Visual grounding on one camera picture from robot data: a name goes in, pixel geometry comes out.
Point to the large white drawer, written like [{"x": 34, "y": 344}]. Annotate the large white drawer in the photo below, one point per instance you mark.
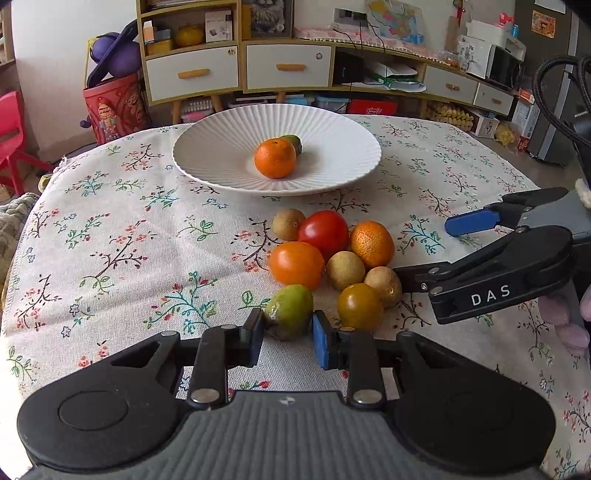
[
  {"x": 191, "y": 74},
  {"x": 288, "y": 67}
]

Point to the red plastic chair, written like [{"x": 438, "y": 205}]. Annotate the red plastic chair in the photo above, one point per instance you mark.
[{"x": 11, "y": 134}]

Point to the brown kiwi fruit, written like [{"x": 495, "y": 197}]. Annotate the brown kiwi fruit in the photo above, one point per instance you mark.
[
  {"x": 345, "y": 271},
  {"x": 384, "y": 286},
  {"x": 287, "y": 225}
]

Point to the framed cat picture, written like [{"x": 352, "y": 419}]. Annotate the framed cat picture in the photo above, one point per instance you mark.
[{"x": 271, "y": 18}]

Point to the green brown tomato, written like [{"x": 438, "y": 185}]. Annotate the green brown tomato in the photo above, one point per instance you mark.
[{"x": 360, "y": 307}]

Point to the small white carton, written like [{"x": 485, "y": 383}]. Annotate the small white carton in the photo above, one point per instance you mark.
[{"x": 485, "y": 125}]

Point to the blue lid storage bin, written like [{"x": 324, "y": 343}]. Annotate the blue lid storage bin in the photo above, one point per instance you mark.
[
  {"x": 299, "y": 99},
  {"x": 331, "y": 104}
]

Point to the black box device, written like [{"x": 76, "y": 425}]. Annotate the black box device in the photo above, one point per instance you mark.
[{"x": 347, "y": 68}]

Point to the orange tomato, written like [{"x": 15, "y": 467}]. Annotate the orange tomato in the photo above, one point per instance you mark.
[{"x": 295, "y": 265}]

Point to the orange picture magnet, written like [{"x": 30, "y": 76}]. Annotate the orange picture magnet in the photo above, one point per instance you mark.
[{"x": 543, "y": 21}]

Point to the white green paper bag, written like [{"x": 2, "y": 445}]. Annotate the white green paper bag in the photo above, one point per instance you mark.
[{"x": 397, "y": 76}]

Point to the red printed bucket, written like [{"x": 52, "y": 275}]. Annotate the red printed bucket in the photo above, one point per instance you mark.
[{"x": 115, "y": 110}]

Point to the brown cardboard sheet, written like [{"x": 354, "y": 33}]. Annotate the brown cardboard sheet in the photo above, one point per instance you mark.
[{"x": 452, "y": 34}]

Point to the clear storage bin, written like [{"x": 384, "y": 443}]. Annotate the clear storage bin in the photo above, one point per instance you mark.
[
  {"x": 254, "y": 98},
  {"x": 198, "y": 110}
]

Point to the floral tablecloth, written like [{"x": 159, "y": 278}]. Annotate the floral tablecloth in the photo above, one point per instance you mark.
[{"x": 138, "y": 230}]

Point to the pink small toy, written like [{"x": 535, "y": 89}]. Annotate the pink small toy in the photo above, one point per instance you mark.
[{"x": 505, "y": 18}]

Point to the green mandarin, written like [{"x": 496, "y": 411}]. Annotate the green mandarin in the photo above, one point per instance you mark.
[
  {"x": 288, "y": 311},
  {"x": 295, "y": 141}
]

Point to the clear snack bag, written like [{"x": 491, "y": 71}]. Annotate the clear snack bag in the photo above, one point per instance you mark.
[{"x": 449, "y": 59}]

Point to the orange white small box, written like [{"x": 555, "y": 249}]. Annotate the orange white small box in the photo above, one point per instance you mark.
[{"x": 148, "y": 31}]

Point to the white ribbed plate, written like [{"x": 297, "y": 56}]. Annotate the white ribbed plate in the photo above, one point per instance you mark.
[{"x": 217, "y": 152}]

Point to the pink lace cloth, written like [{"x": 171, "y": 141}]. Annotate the pink lace cloth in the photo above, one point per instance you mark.
[{"x": 323, "y": 33}]

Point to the wooden shelf cabinet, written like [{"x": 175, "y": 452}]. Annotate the wooden shelf cabinet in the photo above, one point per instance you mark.
[{"x": 242, "y": 41}]

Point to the blue small box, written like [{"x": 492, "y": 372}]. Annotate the blue small box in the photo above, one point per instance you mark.
[{"x": 163, "y": 35}]

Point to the stack of books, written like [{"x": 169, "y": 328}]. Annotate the stack of books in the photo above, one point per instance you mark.
[{"x": 171, "y": 3}]

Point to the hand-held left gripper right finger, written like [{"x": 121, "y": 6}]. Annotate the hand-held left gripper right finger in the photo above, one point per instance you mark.
[{"x": 321, "y": 344}]

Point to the yellow flat box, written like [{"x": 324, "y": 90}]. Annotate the yellow flat box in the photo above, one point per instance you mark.
[{"x": 159, "y": 47}]

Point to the yellow plastic bag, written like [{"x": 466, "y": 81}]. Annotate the yellow plastic bag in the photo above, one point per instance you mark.
[{"x": 507, "y": 134}]

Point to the red hanging ornament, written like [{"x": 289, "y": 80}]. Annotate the red hanging ornament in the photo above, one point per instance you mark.
[{"x": 459, "y": 8}]

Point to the purple toy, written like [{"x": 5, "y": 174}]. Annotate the purple toy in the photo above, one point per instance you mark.
[{"x": 117, "y": 57}]

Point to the colourful map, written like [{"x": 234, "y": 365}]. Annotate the colourful map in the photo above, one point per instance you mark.
[{"x": 397, "y": 21}]

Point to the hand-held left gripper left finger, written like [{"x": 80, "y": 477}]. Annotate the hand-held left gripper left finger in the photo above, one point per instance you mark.
[{"x": 255, "y": 340}]

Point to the dark grey refrigerator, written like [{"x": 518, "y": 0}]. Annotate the dark grey refrigerator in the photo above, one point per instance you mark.
[{"x": 570, "y": 27}]

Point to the white product box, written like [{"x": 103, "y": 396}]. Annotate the white product box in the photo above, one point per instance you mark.
[{"x": 218, "y": 26}]

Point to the black microwave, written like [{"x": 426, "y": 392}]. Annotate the black microwave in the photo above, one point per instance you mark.
[{"x": 503, "y": 68}]

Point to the yellow pot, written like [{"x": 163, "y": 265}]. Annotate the yellow pot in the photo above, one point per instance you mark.
[{"x": 189, "y": 36}]

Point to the small white drawer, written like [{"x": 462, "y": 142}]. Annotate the small white drawer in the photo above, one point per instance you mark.
[
  {"x": 493, "y": 100},
  {"x": 450, "y": 85}
]

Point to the red tomato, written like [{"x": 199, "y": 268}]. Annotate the red tomato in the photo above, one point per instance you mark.
[{"x": 323, "y": 233}]

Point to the white storage box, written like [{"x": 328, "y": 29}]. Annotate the white storage box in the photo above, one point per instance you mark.
[{"x": 489, "y": 31}]

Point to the grey knitted cushion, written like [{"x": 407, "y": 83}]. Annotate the grey knitted cushion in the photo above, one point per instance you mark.
[{"x": 14, "y": 230}]

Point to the white power strip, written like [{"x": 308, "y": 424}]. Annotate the white power strip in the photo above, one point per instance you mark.
[{"x": 351, "y": 17}]

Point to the red flat box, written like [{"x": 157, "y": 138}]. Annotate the red flat box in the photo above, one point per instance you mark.
[{"x": 374, "y": 108}]

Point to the stacked cartons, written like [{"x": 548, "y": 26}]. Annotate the stacked cartons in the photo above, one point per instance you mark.
[{"x": 526, "y": 117}]

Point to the orange mandarin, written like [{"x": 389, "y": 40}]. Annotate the orange mandarin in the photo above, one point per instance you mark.
[
  {"x": 373, "y": 243},
  {"x": 274, "y": 159}
]

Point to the person's right hand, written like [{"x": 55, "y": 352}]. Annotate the person's right hand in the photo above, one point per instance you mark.
[{"x": 570, "y": 325}]

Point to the yellow egg carton stack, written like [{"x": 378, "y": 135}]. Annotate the yellow egg carton stack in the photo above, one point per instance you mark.
[{"x": 450, "y": 115}]

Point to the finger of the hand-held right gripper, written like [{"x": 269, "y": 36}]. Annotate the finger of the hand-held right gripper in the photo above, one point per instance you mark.
[
  {"x": 471, "y": 222},
  {"x": 415, "y": 277}
]

